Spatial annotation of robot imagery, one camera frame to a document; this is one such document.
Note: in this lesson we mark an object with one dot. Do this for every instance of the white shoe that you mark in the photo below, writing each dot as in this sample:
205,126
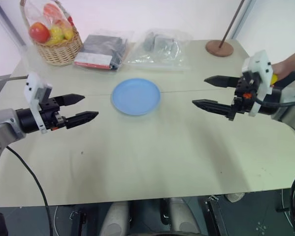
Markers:
234,197

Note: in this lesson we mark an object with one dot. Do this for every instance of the yellow object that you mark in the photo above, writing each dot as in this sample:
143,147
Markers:
274,79

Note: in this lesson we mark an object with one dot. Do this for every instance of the woven wicker basket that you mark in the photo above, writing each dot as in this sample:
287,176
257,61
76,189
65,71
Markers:
61,50

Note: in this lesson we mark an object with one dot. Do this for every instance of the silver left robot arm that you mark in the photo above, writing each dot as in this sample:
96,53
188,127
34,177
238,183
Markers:
4,123

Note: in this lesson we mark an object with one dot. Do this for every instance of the clear plastic fruit bag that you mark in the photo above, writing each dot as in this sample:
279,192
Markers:
36,12

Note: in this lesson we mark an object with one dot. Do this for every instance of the red and white label card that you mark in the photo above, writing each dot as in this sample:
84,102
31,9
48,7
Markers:
93,60

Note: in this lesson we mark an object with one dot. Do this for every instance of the grey rounded shape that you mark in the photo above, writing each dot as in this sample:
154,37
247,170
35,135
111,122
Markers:
184,216
115,218

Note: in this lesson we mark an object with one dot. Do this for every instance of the clear bag with grey items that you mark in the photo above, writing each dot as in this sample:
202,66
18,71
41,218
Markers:
162,55

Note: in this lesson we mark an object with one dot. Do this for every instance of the plastic bag with black cloth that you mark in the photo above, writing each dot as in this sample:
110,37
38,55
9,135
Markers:
105,45

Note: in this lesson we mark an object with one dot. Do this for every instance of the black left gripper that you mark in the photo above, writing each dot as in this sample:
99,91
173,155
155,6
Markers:
50,115

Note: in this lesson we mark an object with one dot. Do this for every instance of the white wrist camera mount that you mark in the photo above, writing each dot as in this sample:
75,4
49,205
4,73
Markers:
259,64
32,86

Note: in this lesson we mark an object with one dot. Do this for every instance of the grey metal bar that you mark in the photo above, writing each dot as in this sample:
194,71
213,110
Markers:
14,78

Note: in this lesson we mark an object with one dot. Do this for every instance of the wooden stand with round base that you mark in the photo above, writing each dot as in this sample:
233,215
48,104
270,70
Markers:
219,49

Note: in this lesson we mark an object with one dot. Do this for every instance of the yellow lemon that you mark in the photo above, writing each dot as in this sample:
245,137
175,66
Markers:
56,33
68,33

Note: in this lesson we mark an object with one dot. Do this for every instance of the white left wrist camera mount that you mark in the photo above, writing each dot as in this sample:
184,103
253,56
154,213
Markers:
32,86

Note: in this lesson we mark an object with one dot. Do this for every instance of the black metal bracket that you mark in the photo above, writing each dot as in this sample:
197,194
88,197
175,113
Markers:
79,223
217,218

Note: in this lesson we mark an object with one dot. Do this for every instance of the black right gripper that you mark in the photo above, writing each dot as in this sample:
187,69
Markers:
244,103

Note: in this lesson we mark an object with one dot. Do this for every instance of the person's bare hand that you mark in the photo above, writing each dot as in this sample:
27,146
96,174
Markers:
282,68

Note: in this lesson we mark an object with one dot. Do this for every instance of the orange peach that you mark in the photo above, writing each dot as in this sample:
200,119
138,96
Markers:
52,11

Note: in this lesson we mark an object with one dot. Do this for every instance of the red apple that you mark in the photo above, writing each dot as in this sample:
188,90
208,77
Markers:
40,33

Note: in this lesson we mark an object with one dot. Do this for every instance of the light blue round plate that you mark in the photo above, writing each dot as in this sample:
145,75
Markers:
136,97

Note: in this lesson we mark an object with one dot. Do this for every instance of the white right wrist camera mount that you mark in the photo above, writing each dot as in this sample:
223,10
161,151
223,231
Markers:
259,64

